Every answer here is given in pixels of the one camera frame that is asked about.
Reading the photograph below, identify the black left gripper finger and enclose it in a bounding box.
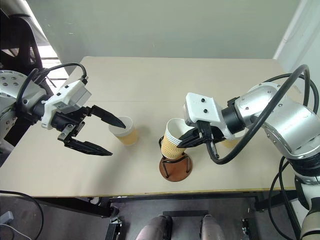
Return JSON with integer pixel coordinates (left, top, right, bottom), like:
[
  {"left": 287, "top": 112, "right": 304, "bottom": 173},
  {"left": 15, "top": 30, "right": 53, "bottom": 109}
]
[
  {"left": 90, "top": 104, "right": 127, "bottom": 130},
  {"left": 64, "top": 135, "right": 114, "bottom": 157}
]

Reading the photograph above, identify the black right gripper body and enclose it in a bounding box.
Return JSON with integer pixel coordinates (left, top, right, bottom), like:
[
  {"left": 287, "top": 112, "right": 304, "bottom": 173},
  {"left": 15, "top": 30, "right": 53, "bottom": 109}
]
[{"left": 196, "top": 121, "right": 226, "bottom": 145}]

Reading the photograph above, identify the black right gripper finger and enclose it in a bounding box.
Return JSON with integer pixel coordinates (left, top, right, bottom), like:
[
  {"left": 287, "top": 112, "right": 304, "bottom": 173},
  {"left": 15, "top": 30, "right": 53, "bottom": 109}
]
[
  {"left": 177, "top": 134, "right": 201, "bottom": 149},
  {"left": 179, "top": 127, "right": 201, "bottom": 141}
]

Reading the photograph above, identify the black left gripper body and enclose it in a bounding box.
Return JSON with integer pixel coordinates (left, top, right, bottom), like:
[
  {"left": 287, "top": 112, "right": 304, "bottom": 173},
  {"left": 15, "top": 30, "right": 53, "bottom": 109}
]
[{"left": 52, "top": 105, "right": 93, "bottom": 148}]

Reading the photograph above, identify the partly hidden yellow cup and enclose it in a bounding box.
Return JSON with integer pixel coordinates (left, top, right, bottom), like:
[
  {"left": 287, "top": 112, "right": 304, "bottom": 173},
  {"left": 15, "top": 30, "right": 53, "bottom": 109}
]
[{"left": 219, "top": 129, "right": 246, "bottom": 149}]

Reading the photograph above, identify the black caster leg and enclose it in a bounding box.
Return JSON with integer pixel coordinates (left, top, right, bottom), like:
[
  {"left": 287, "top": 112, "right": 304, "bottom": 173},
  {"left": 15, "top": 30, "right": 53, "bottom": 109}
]
[{"left": 104, "top": 216, "right": 124, "bottom": 240}]

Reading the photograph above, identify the grey brown rounded shape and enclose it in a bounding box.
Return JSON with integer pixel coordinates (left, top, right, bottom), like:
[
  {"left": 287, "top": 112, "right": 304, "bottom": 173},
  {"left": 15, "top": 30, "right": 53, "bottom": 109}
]
[
  {"left": 200, "top": 214, "right": 226, "bottom": 240},
  {"left": 136, "top": 215, "right": 174, "bottom": 240}
]

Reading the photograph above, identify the small grey box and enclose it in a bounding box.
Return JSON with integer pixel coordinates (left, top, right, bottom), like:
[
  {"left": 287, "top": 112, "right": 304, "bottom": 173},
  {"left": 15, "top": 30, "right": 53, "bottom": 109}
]
[{"left": 0, "top": 210, "right": 14, "bottom": 225}]

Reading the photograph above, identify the silver robot torso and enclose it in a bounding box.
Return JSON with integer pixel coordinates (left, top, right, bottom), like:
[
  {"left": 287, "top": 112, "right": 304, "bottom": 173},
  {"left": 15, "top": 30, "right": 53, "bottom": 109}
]
[{"left": 294, "top": 174, "right": 320, "bottom": 240}]

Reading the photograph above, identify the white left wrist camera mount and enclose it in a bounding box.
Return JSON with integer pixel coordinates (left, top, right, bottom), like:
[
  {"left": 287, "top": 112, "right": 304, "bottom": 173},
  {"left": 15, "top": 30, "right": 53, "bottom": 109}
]
[{"left": 40, "top": 79, "right": 92, "bottom": 130}]

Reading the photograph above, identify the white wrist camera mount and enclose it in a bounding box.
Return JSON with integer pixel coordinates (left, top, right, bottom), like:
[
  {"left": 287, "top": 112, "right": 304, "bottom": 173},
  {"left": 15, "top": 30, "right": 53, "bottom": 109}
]
[
  {"left": 183, "top": 92, "right": 232, "bottom": 141},
  {"left": 40, "top": 79, "right": 92, "bottom": 130}
]

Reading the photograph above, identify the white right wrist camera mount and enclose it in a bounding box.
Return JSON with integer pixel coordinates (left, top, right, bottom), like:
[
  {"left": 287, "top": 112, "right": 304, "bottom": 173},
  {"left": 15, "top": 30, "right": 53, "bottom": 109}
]
[{"left": 183, "top": 92, "right": 232, "bottom": 141}]

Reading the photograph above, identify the wire cup holder wooden base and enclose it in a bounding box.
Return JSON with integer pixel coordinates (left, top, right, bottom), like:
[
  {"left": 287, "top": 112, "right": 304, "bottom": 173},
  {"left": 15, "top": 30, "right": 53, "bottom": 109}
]
[{"left": 158, "top": 136, "right": 194, "bottom": 182}]

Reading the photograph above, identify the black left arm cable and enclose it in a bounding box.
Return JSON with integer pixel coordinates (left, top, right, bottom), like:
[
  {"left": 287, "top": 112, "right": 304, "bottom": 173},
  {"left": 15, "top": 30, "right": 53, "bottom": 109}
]
[{"left": 15, "top": 62, "right": 89, "bottom": 111}]

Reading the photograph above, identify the black table frame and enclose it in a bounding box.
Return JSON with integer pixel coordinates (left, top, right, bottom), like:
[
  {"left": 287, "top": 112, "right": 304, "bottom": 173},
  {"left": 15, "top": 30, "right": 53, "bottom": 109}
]
[{"left": 34, "top": 189, "right": 299, "bottom": 219}]

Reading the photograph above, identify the black floor cable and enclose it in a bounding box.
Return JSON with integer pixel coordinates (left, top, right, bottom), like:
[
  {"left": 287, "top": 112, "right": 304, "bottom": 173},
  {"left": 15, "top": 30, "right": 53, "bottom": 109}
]
[{"left": 0, "top": 190, "right": 45, "bottom": 240}]

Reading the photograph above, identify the black hanging cable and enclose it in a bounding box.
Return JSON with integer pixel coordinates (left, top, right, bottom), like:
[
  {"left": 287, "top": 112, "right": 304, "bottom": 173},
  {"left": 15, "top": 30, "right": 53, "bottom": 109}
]
[
  {"left": 268, "top": 159, "right": 289, "bottom": 240},
  {"left": 278, "top": 155, "right": 302, "bottom": 240}
]

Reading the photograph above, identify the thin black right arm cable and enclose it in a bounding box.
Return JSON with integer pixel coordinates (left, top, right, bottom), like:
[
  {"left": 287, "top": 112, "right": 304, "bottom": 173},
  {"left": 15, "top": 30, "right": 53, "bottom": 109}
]
[{"left": 262, "top": 74, "right": 320, "bottom": 114}]

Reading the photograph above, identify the white wall cable duct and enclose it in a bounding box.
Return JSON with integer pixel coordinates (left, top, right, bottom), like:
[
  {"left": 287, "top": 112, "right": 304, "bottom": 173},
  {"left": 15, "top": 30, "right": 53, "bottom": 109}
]
[{"left": 281, "top": 0, "right": 309, "bottom": 44}]

